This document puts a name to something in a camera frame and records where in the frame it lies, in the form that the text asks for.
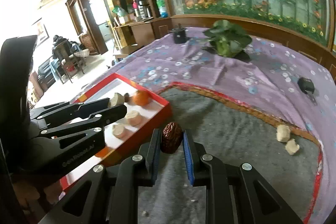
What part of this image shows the pink bottle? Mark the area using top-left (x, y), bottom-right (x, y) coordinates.
top-left (132, 0), bottom-right (141, 22)

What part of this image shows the wooden stool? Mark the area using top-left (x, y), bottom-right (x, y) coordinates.
top-left (113, 44), bottom-right (143, 60)

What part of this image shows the black small device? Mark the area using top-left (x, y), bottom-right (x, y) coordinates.
top-left (297, 77), bottom-right (315, 94)

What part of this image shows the large orange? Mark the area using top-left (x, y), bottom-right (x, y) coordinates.
top-left (131, 90), bottom-right (151, 106)

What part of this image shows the grey felt mat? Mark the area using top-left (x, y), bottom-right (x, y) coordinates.
top-left (138, 88), bottom-right (319, 223)

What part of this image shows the wooden chair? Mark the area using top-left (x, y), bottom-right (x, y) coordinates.
top-left (52, 35), bottom-right (85, 83)

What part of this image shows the black thermos jug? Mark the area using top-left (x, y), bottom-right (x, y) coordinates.
top-left (136, 0), bottom-right (152, 19)

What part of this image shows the black cylindrical holder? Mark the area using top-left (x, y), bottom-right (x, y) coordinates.
top-left (170, 23), bottom-right (187, 44)

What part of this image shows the green blue bottle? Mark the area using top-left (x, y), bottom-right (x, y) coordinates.
top-left (156, 0), bottom-right (168, 18)

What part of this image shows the green leafy cabbage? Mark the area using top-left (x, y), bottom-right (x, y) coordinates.
top-left (202, 20), bottom-right (252, 63)

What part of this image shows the white yam chunk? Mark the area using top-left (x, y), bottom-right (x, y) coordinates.
top-left (108, 93), bottom-right (125, 107)
top-left (285, 139), bottom-right (299, 156)
top-left (125, 110), bottom-right (142, 126)
top-left (112, 124), bottom-right (126, 139)
top-left (276, 124), bottom-right (291, 143)

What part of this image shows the small orange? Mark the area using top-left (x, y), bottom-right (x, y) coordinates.
top-left (95, 146), bottom-right (113, 158)

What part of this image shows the red white tray box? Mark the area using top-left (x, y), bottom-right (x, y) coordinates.
top-left (60, 73), bottom-right (172, 192)

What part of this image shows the purple floral tablecloth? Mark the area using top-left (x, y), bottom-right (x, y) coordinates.
top-left (73, 26), bottom-right (336, 224)

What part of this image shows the framed wall painting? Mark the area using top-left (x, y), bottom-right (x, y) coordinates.
top-left (32, 18), bottom-right (50, 47)

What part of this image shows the dark red date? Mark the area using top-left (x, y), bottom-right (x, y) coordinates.
top-left (123, 93), bottom-right (130, 103)

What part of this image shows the left hand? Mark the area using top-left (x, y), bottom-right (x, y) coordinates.
top-left (13, 181), bottom-right (63, 209)

